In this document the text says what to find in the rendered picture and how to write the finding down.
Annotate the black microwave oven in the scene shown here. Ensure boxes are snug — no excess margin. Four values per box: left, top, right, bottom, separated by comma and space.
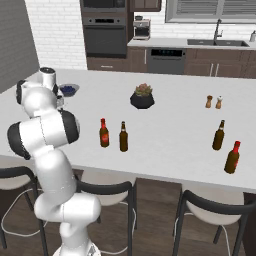
79, 0, 129, 14

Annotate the silver coffee machine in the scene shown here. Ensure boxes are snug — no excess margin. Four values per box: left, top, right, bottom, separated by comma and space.
132, 15, 152, 41

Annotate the succulent plant in black pot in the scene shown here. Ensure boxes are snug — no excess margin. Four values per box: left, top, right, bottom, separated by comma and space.
129, 82, 156, 110

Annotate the dark tap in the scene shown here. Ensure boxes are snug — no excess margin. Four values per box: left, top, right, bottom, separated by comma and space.
213, 18, 225, 46

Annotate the brown wall cupboard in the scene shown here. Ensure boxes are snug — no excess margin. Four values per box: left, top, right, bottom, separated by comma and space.
129, 0, 163, 13

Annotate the blue bowl of blueberries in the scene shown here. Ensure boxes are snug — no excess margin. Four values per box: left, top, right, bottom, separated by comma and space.
59, 83, 81, 98

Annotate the brown glass bottle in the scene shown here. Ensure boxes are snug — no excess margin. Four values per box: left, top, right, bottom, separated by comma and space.
211, 119, 226, 151
119, 120, 130, 153

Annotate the black wall oven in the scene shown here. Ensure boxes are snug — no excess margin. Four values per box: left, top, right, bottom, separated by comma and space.
82, 15, 129, 60

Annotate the red-capped bottle with red label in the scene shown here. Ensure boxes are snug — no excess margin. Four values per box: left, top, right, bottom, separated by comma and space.
223, 140, 242, 175
98, 117, 111, 149

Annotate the brown drawer under oven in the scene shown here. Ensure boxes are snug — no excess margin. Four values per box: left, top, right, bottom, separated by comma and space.
86, 56, 130, 73

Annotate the brown base cupboard run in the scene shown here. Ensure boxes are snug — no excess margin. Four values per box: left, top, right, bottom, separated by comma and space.
184, 48, 256, 80

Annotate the dark grey sink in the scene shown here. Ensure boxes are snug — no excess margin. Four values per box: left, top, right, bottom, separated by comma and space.
186, 38, 251, 48

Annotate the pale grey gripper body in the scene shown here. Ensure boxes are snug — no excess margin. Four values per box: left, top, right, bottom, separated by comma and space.
54, 85, 66, 110

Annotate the black stool with cream seat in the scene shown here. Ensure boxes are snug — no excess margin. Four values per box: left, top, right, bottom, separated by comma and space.
73, 169, 139, 256
0, 165, 50, 256
171, 187, 256, 256

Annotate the narrow brown base cupboard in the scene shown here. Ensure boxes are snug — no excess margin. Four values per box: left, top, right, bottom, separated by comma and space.
127, 46, 148, 74

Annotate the black dishwasher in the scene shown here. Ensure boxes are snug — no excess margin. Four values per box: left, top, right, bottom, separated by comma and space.
146, 47, 187, 76

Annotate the window with grey blinds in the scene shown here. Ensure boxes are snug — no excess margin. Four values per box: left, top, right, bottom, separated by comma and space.
165, 0, 256, 25

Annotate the brown pepper shaker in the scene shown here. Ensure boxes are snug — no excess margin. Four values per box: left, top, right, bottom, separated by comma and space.
205, 94, 214, 109

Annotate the white-topped salt shaker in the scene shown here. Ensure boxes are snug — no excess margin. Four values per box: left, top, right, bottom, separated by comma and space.
215, 95, 224, 110

